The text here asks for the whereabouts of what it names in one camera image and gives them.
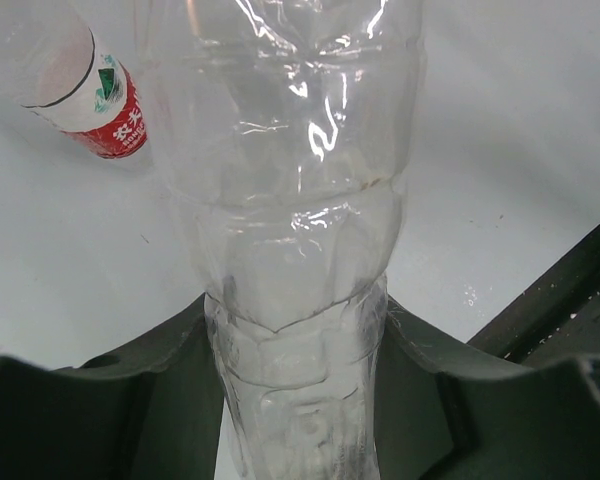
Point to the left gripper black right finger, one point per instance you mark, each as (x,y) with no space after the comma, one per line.
(445,410)

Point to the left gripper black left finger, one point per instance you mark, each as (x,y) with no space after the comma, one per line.
(149,409)

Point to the red-labelled clear water bottle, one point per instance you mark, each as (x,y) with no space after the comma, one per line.
(54,66)

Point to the clear unlabelled plastic bottle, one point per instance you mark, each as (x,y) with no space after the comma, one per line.
(283,131)

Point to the black mounting base rail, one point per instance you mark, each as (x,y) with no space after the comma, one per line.
(556,316)

